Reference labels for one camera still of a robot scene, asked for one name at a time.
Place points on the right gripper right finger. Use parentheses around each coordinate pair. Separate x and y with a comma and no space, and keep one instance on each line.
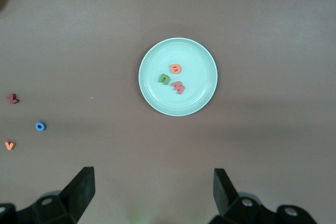
(228,203)

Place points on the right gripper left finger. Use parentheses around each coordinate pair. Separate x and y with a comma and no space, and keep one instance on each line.
(73,197)

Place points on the salmon red letter w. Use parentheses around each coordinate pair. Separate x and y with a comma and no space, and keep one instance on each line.
(179,88)

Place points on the orange letter e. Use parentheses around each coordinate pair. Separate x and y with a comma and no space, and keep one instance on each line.
(175,72)

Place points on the green letter u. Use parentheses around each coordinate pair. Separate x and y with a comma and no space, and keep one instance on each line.
(163,76)

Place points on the blue letter o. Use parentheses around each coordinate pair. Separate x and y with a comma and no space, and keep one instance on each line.
(44,127)

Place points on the orange letter v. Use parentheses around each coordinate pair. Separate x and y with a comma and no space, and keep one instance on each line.
(10,147)

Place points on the dark red letter z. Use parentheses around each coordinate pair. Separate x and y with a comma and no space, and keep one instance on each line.
(12,98)

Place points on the green plate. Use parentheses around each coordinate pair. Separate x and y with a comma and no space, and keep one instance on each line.
(194,58)

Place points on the brown table cover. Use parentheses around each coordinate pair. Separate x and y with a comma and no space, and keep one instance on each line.
(236,24)

